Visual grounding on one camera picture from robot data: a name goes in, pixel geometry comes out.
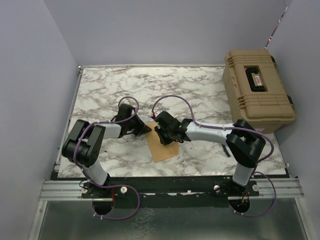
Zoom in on brown paper envelope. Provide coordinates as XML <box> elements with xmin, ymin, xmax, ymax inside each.
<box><xmin>145</xmin><ymin>121</ymin><xmax>179</xmax><ymax>163</ymax></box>

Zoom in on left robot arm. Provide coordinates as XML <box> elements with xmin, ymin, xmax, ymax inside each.
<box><xmin>61</xmin><ymin>103</ymin><xmax>152</xmax><ymax>199</ymax></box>

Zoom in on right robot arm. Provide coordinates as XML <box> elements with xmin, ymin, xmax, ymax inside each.
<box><xmin>153</xmin><ymin>111</ymin><xmax>266</xmax><ymax>196</ymax></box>

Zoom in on tan plastic tool case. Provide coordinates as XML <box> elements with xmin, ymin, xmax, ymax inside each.
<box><xmin>222</xmin><ymin>49</ymin><xmax>296</xmax><ymax>134</ymax></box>

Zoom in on blue handled pliers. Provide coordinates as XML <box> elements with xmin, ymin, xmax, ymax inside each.
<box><xmin>222</xmin><ymin>144</ymin><xmax>232</xmax><ymax>158</ymax></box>

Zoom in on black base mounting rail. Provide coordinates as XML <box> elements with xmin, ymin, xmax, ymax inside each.
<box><xmin>51</xmin><ymin>172</ymin><xmax>266</xmax><ymax>210</ymax></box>

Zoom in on aluminium frame rail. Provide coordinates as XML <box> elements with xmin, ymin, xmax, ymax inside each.
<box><xmin>39</xmin><ymin>180</ymin><xmax>82</xmax><ymax>201</ymax></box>

